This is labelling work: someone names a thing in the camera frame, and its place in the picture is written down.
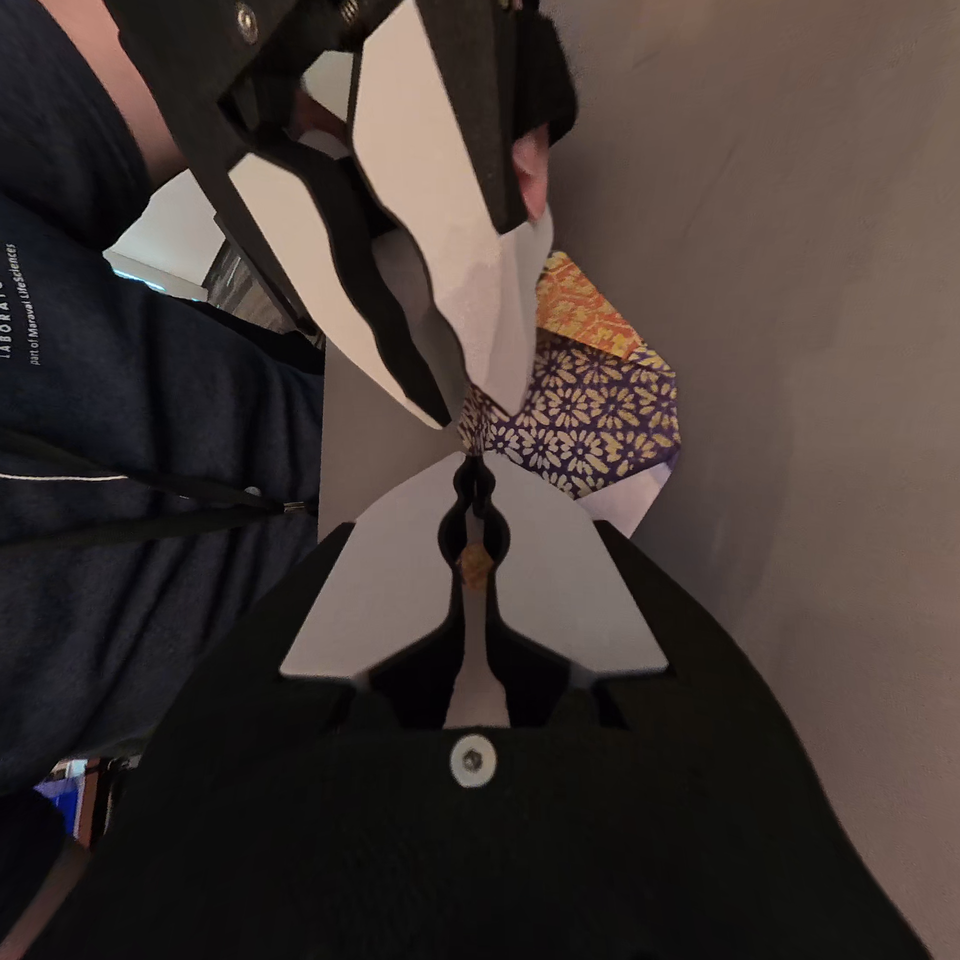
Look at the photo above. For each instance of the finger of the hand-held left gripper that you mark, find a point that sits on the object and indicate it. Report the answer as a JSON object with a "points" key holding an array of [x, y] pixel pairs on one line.
{"points": [[307, 247], [427, 150]]}

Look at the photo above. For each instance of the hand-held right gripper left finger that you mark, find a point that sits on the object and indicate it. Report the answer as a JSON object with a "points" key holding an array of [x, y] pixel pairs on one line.
{"points": [[375, 600]]}

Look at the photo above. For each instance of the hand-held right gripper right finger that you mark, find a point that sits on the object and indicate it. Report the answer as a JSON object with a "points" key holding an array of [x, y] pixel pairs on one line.
{"points": [[570, 600]]}

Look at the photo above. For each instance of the patterned purple orange origami paper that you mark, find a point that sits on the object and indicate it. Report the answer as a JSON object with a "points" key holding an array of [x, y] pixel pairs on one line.
{"points": [[592, 420]]}

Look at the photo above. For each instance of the person's left forearm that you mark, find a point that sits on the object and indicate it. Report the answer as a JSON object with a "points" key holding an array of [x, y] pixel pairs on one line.
{"points": [[131, 97]]}

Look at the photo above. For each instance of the person's left hand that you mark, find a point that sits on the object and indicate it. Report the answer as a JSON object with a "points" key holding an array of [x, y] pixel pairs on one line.
{"points": [[534, 172]]}

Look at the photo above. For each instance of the white desk with black frame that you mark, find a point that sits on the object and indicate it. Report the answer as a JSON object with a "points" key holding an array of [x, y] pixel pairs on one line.
{"points": [[165, 232]]}

